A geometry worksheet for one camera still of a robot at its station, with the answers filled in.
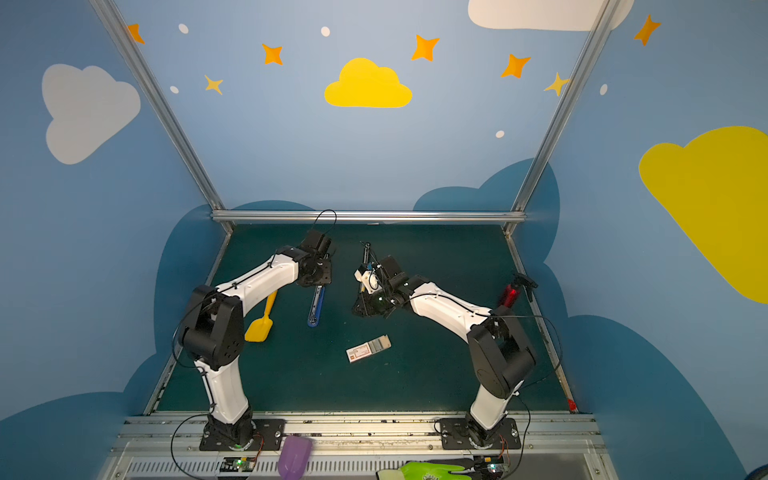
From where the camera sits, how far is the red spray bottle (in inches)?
33.8

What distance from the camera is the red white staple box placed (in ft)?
2.91

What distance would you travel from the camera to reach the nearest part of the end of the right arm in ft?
2.16

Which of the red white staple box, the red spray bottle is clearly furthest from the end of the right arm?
the red spray bottle

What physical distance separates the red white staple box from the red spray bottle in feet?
1.35
